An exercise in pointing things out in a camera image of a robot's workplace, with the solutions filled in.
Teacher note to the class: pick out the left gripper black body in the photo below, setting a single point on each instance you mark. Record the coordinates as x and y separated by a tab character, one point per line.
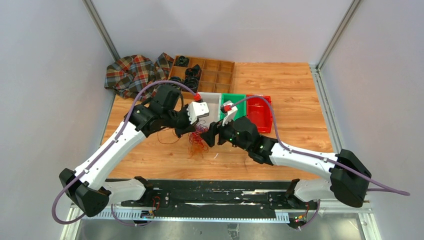
182	121

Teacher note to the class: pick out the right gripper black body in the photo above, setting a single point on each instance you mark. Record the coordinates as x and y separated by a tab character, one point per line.
231	137

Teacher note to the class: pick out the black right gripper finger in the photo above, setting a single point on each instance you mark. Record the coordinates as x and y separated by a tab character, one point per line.
209	135
221	134

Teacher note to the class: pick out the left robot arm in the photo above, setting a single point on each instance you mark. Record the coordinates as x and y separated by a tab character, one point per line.
86	185

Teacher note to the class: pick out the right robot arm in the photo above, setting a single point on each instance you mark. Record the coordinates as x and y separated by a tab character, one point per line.
342	175

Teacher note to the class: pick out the white plastic bin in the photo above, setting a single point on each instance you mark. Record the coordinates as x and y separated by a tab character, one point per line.
213	101

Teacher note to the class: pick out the rolled dark floral cloth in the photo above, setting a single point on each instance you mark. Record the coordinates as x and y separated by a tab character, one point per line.
192	83

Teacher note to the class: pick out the red plastic bin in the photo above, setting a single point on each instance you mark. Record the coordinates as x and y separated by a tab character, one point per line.
258	112

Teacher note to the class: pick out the rolled blue yellow floral cloth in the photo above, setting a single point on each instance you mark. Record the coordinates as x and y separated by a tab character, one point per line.
176	79

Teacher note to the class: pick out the rolled dark cloth middle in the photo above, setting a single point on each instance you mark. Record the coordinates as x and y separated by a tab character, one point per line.
193	72

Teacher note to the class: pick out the wooden compartment tray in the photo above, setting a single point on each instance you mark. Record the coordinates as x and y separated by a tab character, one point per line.
216	76

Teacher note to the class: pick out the rolled dark cloth top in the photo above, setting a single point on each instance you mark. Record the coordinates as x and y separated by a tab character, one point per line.
182	61

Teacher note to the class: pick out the plaid cloth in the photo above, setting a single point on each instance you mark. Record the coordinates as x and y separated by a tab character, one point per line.
127	76

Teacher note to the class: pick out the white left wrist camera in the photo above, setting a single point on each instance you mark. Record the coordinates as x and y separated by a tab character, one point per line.
197	110

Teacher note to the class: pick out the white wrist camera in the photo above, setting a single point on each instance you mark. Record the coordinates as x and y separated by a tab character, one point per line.
197	110
229	111

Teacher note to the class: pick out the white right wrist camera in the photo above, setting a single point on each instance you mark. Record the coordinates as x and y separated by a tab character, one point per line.
229	111

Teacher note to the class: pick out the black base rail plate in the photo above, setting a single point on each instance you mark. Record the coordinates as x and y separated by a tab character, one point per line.
219	199

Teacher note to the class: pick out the white slotted cable duct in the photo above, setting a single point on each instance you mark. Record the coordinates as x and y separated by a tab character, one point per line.
127	214

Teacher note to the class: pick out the right aluminium frame post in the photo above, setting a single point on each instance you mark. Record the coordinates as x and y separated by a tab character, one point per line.
349	14

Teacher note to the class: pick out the aluminium frame post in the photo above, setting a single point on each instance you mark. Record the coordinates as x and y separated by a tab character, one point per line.
349	14
96	18

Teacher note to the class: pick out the left aluminium frame post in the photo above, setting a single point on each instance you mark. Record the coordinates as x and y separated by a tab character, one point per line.
96	18

